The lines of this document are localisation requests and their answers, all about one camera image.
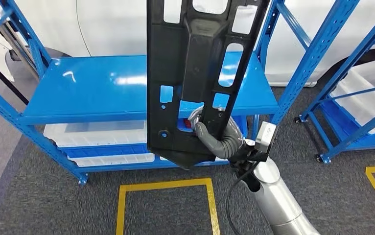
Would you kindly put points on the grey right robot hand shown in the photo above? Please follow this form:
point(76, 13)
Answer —
point(203, 138)

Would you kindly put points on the black plastic car part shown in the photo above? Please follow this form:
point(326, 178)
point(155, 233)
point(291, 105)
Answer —
point(174, 65)

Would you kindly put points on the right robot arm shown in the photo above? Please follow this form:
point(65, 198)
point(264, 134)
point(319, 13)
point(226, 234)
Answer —
point(271, 194)

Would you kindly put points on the blue metal shelf rack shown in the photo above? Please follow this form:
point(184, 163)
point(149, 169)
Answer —
point(93, 87)
point(346, 68)

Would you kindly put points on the flat white translucent storage bin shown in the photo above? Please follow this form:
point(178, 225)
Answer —
point(109, 159)

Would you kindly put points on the white car body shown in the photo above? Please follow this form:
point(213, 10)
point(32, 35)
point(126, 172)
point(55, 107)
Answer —
point(126, 26)

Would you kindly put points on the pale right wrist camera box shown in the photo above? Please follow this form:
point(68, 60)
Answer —
point(265, 136)

